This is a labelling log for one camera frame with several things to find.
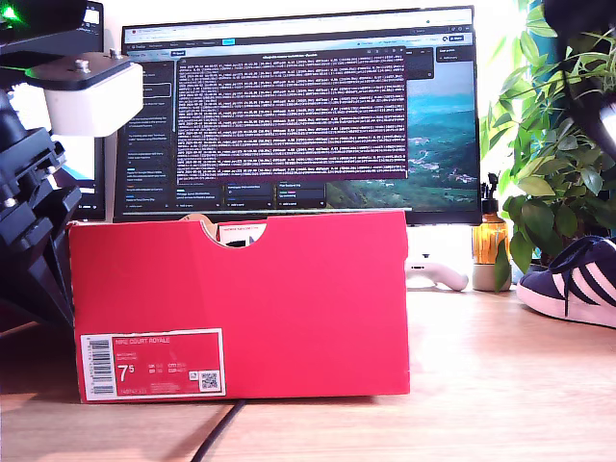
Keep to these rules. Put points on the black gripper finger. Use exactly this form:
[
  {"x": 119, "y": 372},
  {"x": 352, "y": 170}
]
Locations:
[
  {"x": 62, "y": 226},
  {"x": 29, "y": 260}
]

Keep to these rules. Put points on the red Nike shoebox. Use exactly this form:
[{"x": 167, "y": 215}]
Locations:
[{"x": 289, "y": 298}]

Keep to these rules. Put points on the small black computer monitor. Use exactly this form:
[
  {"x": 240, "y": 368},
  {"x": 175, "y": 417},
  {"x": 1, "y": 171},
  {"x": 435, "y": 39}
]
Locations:
[{"x": 94, "y": 159}]

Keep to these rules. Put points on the brown cardboard insert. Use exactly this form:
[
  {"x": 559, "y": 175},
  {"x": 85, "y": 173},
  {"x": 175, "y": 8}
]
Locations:
[{"x": 199, "y": 220}]

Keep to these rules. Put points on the white printed paper sheet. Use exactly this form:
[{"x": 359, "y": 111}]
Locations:
[{"x": 231, "y": 231}]

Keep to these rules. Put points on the large black computer monitor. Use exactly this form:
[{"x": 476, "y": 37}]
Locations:
[{"x": 289, "y": 120}]

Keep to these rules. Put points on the white handheld controller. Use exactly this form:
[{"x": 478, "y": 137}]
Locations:
[{"x": 447, "y": 279}]

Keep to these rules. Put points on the small white pot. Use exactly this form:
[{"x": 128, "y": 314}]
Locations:
[{"x": 483, "y": 279}]

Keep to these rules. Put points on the amber pump bottle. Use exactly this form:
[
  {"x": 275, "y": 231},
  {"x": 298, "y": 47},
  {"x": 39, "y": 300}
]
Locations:
[{"x": 488, "y": 240}]

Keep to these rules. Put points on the green leafy houseplant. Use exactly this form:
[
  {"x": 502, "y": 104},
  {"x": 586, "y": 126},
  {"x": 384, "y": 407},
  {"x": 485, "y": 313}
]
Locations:
[{"x": 534, "y": 216}]

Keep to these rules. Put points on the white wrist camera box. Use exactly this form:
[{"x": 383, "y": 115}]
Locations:
[
  {"x": 607, "y": 120},
  {"x": 91, "y": 106}
]

